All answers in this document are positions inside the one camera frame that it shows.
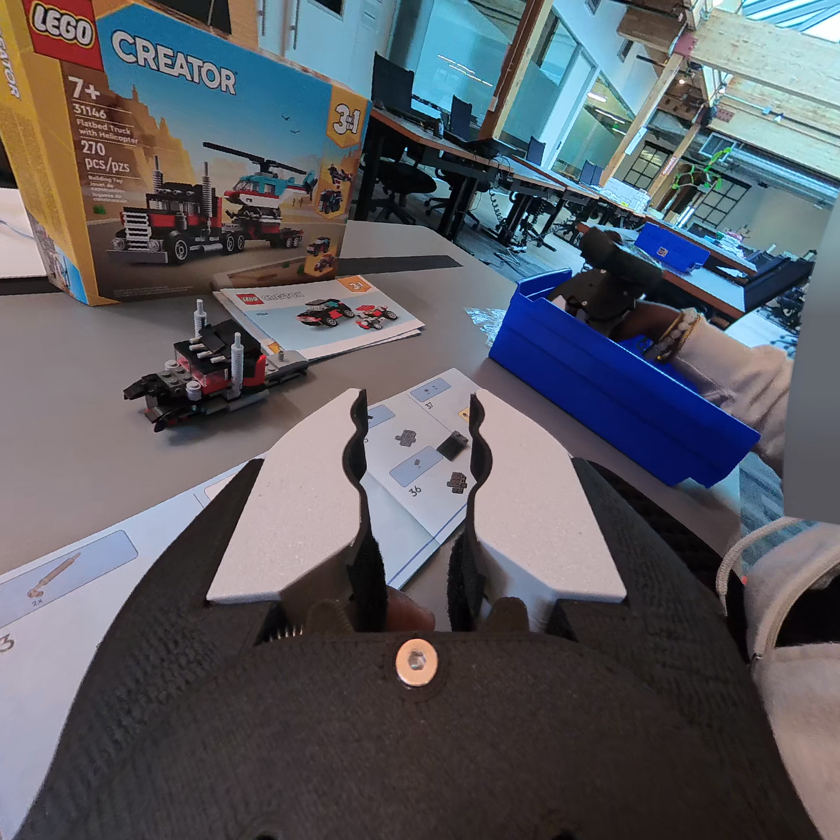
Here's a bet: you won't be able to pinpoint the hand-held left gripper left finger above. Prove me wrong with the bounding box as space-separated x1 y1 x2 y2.
205 388 387 632

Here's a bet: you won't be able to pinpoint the clear plastic scrap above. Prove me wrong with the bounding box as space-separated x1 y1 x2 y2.
464 304 508 347

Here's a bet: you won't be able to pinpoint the closed lego instruction booklet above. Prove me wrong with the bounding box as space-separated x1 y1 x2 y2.
212 273 427 362

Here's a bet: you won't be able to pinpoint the beaded bracelets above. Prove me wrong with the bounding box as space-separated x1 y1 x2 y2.
646 306 704 364

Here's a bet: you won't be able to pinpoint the person's left hand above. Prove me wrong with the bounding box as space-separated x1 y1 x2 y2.
385 587 437 632

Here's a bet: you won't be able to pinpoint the lego set cardboard box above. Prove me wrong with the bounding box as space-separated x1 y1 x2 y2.
0 0 375 309

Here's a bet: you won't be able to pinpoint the open lego instruction booklet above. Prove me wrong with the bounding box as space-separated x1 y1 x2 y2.
0 366 501 821

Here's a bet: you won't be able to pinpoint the white stand base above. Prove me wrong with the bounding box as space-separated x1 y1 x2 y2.
0 187 51 281

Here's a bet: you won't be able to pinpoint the black computer monitor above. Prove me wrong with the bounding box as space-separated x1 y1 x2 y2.
449 94 485 144
370 51 417 120

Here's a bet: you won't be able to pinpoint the wooden column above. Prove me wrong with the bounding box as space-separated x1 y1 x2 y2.
487 0 557 144

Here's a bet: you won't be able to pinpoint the long wooden office desk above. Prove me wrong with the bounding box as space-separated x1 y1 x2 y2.
366 107 660 253

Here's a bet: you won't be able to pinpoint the lego truck model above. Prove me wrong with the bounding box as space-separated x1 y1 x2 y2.
122 298 311 434

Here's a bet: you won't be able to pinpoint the black office chair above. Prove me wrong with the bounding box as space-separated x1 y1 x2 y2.
374 159 438 225

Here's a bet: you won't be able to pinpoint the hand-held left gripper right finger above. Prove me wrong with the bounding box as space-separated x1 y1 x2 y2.
451 389 629 632

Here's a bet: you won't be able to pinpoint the green potted plant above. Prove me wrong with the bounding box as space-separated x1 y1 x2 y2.
668 146 734 219

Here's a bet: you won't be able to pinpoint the blue box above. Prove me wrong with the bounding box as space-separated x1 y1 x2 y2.
632 221 712 274

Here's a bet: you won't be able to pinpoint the person's right hand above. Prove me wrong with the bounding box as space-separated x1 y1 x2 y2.
609 302 672 343

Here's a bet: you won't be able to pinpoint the black quilted case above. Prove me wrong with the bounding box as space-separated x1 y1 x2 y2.
577 458 744 581

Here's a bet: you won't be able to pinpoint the blue plastic bin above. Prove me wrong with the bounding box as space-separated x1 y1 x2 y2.
487 266 763 491

